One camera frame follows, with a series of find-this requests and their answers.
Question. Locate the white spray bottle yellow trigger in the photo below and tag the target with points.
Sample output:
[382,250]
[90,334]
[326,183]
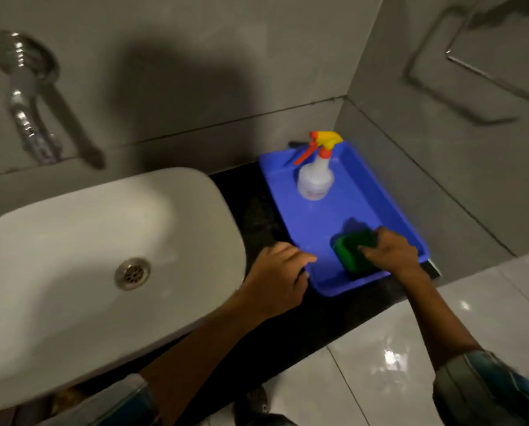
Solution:
[315,179]

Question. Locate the person's right thumb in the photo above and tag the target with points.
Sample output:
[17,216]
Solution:
[366,249]

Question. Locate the person's right hand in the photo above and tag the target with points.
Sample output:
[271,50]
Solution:
[395,255]

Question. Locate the chrome wall faucet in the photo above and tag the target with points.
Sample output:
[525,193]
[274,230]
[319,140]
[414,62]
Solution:
[25,115]

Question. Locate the person's left thumb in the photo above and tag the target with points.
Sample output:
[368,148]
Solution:
[304,279]

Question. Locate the green scrub sponge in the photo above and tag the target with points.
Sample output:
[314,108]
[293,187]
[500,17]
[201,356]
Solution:
[351,255]

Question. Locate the person's shirt sleeve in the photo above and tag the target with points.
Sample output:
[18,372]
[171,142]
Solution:
[113,403]
[490,392]

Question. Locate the person's left shirt sleeve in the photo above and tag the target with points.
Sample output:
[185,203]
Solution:
[113,403]

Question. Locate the metal wall towel rack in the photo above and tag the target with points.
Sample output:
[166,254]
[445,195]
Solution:
[495,77]

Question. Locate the person's left forearm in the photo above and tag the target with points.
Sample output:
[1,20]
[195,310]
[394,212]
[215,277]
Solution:
[202,346]

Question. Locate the person's right forearm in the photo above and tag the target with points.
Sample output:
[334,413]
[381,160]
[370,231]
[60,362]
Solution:
[437,314]

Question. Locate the blue plastic tray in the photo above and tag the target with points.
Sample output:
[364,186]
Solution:
[326,217]

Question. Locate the person's left hand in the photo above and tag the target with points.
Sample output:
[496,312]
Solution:
[273,281]

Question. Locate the white ceramic sink basin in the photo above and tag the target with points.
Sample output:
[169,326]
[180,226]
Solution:
[69,314]

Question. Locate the person's right shirt sleeve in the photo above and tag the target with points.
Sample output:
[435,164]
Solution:
[490,392]

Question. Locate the metal sink drain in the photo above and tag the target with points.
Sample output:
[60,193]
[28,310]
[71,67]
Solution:
[132,273]

